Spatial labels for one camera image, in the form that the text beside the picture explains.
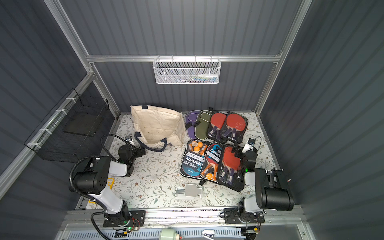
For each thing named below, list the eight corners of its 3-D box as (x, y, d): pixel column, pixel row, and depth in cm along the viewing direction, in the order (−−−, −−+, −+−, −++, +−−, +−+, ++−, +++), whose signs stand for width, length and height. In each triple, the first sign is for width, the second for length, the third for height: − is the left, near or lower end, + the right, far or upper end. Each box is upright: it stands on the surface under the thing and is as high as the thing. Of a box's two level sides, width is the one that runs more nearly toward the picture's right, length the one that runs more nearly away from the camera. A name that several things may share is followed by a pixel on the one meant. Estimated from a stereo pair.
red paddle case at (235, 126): (219, 138, 106) (220, 135, 104) (226, 113, 122) (227, 110, 119) (243, 144, 102) (244, 142, 100) (247, 118, 118) (249, 115, 116)
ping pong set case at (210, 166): (198, 179, 87) (198, 176, 84) (206, 143, 103) (207, 140, 100) (217, 184, 85) (218, 181, 82) (223, 147, 101) (224, 143, 98)
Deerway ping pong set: (178, 175, 90) (177, 173, 87) (188, 141, 106) (188, 138, 103) (199, 179, 88) (200, 177, 85) (206, 144, 104) (207, 141, 101)
